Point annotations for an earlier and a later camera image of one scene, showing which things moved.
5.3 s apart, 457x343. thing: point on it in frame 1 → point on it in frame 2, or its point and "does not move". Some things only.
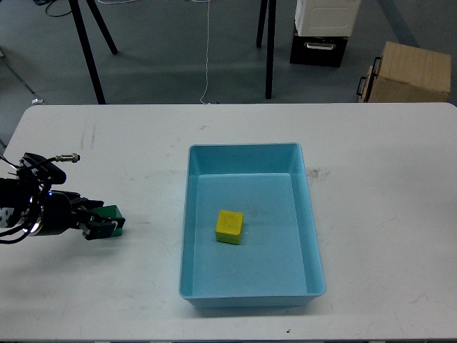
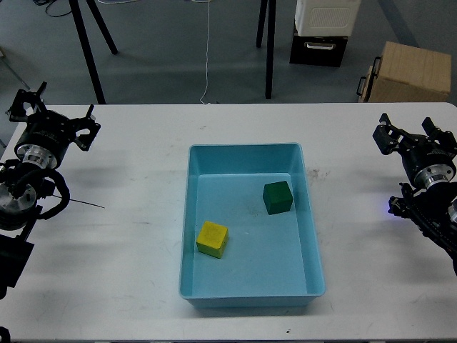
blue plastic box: (278, 263) does not move
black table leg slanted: (103, 26) does not move
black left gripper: (62, 211) → (47, 135)
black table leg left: (88, 51) does not move
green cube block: (113, 211) → (278, 197)
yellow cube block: (229, 226) → (213, 239)
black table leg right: (270, 48) does not move
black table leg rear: (261, 22) does not move
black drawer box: (318, 51) does not move
